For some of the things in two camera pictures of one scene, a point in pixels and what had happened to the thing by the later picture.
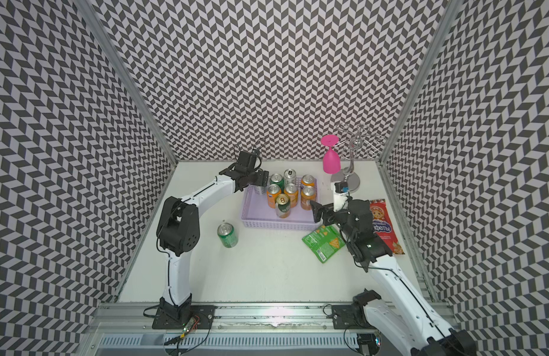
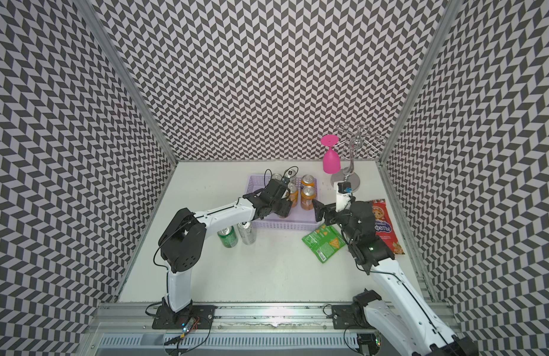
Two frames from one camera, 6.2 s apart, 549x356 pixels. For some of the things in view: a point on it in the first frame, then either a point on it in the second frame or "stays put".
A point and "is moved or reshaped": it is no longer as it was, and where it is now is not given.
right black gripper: x=328 y=211 stays put
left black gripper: x=263 y=178 to x=285 y=208
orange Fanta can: x=291 y=191 stays put
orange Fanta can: x=308 y=193 stays put
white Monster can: x=260 y=189 is moved or reshaped
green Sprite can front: x=228 y=235 stays put
